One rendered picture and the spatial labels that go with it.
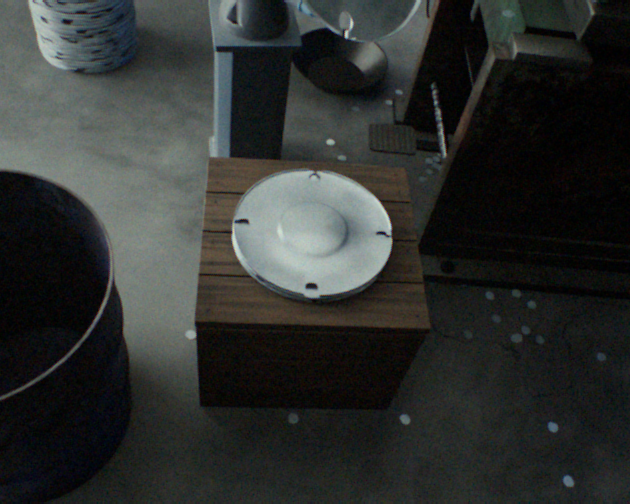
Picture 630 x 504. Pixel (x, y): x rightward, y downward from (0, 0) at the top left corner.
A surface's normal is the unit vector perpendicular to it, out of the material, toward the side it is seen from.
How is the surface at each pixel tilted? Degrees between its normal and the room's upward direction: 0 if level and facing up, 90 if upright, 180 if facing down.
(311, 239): 0
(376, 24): 54
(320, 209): 0
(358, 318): 0
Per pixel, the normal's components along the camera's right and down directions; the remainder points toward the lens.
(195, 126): 0.11, -0.59
